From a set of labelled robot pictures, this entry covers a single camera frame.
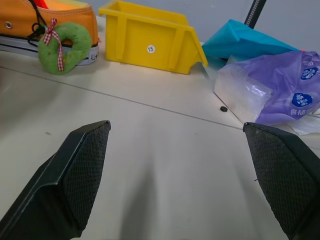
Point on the small black round cap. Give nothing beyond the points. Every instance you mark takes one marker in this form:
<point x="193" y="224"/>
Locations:
<point x="222" y="108"/>

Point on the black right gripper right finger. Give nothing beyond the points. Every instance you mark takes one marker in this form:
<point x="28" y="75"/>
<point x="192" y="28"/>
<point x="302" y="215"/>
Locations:
<point x="287" y="180"/>

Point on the black ribbed pole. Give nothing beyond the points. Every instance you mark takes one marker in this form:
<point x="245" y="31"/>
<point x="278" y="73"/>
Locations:
<point x="253" y="12"/>

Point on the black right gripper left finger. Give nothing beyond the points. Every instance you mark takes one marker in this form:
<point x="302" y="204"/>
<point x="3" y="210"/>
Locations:
<point x="62" y="190"/>

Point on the purple tissue pack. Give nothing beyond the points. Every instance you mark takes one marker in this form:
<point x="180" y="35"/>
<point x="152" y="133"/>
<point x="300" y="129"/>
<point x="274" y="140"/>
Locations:
<point x="277" y="85"/>

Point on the yellow plastic parts bin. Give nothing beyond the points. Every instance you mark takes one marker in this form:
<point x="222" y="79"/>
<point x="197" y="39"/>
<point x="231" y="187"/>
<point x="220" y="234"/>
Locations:
<point x="150" y="42"/>

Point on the green plush wreath with ribbon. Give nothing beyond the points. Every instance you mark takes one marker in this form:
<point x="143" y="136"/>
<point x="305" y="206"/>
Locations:
<point x="75" y="45"/>

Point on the orange canvas sneaker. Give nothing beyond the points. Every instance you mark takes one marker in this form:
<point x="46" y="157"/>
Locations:
<point x="22" y="22"/>

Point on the teal plastic bag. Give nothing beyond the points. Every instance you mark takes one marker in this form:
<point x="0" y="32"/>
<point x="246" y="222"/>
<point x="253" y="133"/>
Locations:
<point x="240" y="42"/>

